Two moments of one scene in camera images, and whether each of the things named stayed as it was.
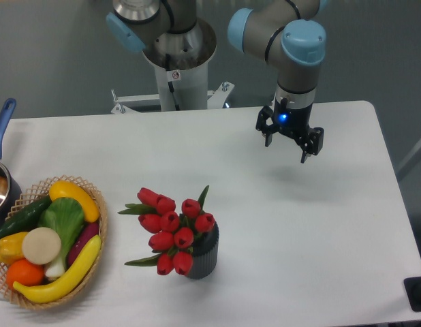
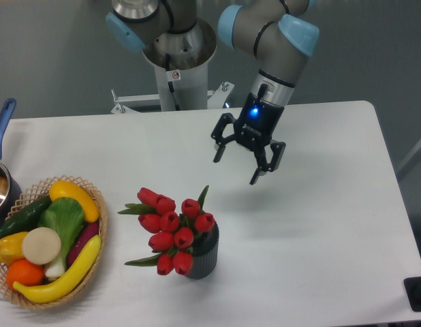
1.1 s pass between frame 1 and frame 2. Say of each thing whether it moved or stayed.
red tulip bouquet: stayed
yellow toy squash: stayed
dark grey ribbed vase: stayed
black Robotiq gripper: moved
